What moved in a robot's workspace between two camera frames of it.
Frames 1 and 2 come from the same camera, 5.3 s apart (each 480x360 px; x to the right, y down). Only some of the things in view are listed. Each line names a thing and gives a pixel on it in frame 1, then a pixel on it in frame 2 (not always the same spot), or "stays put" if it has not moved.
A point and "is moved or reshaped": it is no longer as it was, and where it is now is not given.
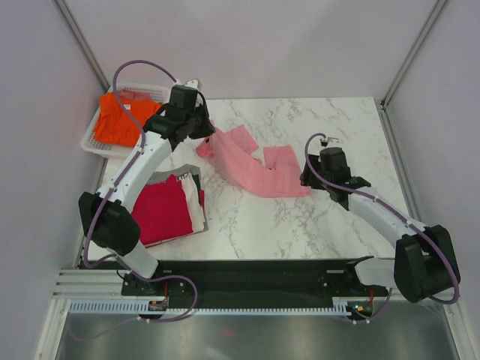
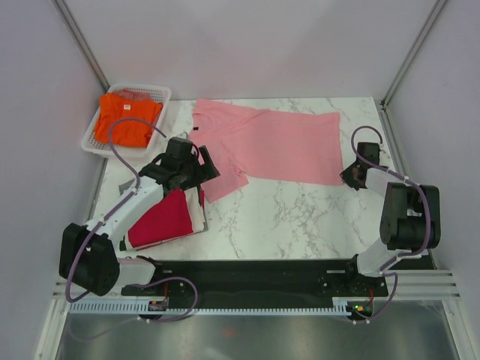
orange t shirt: (114, 127) stays put
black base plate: (251, 283) stays put
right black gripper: (311, 182) -> (346, 176)
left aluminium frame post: (79, 38) stays put
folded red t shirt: (161, 212) stays put
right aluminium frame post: (412, 52) stays put
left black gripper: (208, 129) -> (205, 172)
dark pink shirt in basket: (136, 94) stays put
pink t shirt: (230, 151) is moved or reshaped
